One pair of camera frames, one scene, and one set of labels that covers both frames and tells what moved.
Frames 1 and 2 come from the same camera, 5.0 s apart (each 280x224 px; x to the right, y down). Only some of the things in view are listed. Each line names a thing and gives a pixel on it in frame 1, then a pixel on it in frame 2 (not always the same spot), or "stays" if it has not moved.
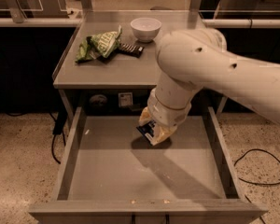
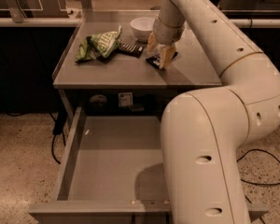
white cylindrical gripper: x=167 y=116 -> x=165 y=34
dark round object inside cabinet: x=98 y=100 stays
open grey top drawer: x=113 y=175 stays
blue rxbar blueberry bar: x=147 y=131 -> x=156 y=60
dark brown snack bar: x=130 y=49 stays
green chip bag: x=103 y=44 stays
